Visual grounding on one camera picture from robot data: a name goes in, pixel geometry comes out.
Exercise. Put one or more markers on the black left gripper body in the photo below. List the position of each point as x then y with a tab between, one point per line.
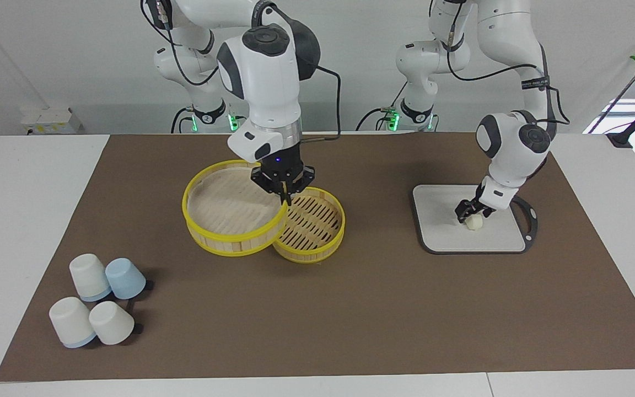
480	205

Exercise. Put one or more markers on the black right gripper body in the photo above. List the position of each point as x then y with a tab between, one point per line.
281	173

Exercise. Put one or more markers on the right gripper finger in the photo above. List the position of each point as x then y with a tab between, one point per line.
284	196
290	197

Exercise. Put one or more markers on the white steamed bun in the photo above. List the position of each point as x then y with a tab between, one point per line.
474	224

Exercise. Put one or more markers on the cloth-lined bamboo steamer tier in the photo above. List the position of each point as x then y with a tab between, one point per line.
229	242

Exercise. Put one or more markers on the bare bamboo steamer tier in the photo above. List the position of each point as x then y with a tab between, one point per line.
312	220

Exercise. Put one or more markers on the white steamer liner cloth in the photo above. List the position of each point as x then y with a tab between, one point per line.
229	201

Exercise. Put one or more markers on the white cutting board grey rim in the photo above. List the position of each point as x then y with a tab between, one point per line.
444	237

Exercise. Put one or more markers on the brown table mat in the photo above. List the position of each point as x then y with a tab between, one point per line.
350	309

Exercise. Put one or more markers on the light blue plastic cup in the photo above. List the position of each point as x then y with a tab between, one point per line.
125	278

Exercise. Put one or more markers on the white plastic cup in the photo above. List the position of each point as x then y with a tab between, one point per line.
69	320
111	322
89	273

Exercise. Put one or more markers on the white cardboard box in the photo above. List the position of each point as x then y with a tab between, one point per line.
50	120

